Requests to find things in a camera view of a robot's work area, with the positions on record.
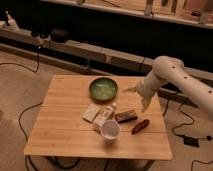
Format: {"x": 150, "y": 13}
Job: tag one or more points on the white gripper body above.
{"x": 146, "y": 88}

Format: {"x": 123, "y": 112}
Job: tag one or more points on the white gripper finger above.
{"x": 130, "y": 89}
{"x": 145, "y": 103}

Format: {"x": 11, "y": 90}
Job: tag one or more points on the brown rectangular eraser block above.
{"x": 125, "y": 116}

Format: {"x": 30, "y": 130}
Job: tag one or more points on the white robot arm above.
{"x": 171, "y": 70}

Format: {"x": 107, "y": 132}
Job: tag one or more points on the green ceramic bowl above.
{"x": 103, "y": 89}

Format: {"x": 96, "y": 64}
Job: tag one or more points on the red brown pen case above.
{"x": 140, "y": 126}

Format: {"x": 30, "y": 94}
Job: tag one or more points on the white lying bottle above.
{"x": 106, "y": 113}

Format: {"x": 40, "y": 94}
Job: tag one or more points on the white flat box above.
{"x": 91, "y": 112}

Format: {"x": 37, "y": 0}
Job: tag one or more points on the wooden table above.
{"x": 60, "y": 130}

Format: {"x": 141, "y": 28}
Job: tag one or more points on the black power adapter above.
{"x": 191, "y": 141}

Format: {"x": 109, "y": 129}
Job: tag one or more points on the black device on ledge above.
{"x": 59, "y": 35}

